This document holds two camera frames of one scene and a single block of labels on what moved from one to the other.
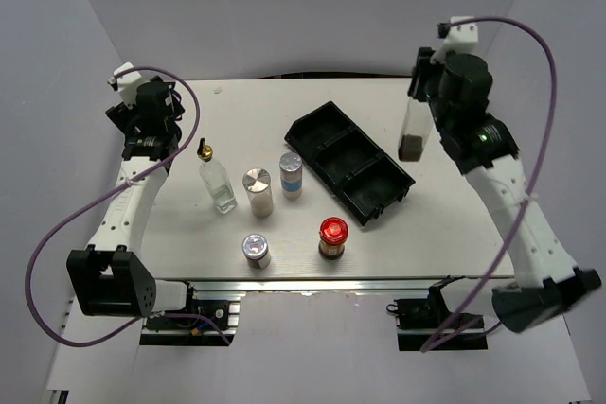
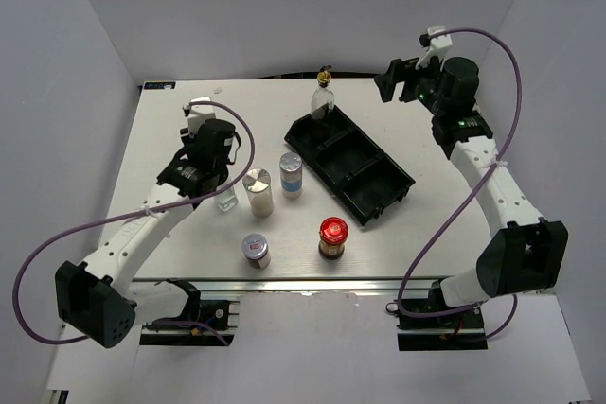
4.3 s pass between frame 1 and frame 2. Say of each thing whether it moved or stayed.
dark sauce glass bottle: moved
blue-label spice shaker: stayed
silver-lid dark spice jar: stayed
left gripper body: moved
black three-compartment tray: stayed
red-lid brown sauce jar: stayed
